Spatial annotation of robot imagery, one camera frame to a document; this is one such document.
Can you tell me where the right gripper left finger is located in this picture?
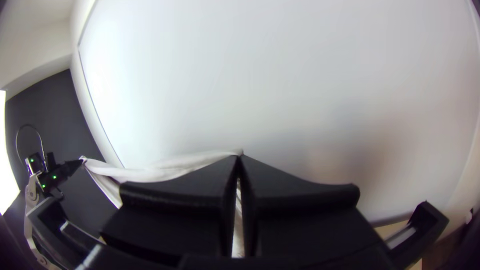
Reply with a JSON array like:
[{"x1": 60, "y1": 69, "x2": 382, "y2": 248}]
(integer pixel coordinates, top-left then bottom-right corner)
[{"x1": 100, "y1": 154, "x2": 241, "y2": 263}]

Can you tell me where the black cable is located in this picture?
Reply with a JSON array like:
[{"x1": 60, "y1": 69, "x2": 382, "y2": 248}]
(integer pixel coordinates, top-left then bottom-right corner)
[{"x1": 15, "y1": 124, "x2": 48, "y2": 164}]

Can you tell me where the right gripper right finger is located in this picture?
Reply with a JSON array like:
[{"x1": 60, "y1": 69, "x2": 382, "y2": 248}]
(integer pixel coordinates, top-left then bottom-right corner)
[{"x1": 239, "y1": 154, "x2": 384, "y2": 260}]

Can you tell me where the grey t-shirt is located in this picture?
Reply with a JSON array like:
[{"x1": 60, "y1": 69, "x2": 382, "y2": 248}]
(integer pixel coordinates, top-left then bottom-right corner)
[{"x1": 79, "y1": 149, "x2": 245, "y2": 260}]

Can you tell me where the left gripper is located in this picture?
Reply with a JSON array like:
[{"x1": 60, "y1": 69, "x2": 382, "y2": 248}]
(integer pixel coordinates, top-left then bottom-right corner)
[{"x1": 56, "y1": 158, "x2": 85, "y2": 185}]

